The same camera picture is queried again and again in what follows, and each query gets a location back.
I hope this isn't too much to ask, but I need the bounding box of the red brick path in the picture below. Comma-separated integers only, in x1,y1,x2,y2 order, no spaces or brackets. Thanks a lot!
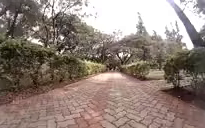
0,70,205,128

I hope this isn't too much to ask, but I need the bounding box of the green hedge with thin stems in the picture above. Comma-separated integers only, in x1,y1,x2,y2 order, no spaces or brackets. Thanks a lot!
119,46,205,91

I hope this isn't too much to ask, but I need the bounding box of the row of trees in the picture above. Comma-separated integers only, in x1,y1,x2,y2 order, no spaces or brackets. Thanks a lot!
0,0,205,73

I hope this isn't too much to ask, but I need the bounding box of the grass lawn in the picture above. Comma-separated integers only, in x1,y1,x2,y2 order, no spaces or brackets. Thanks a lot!
145,68,166,81

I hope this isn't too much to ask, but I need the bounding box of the long green hedge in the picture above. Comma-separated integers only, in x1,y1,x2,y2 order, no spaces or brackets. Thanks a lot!
0,38,108,98

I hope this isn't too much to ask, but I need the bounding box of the bare soil strip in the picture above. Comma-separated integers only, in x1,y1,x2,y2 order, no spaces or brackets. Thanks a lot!
0,74,101,109
161,84,205,113

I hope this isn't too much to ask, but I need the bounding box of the leaning tree trunk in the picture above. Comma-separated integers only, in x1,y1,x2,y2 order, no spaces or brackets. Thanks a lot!
166,0,205,49

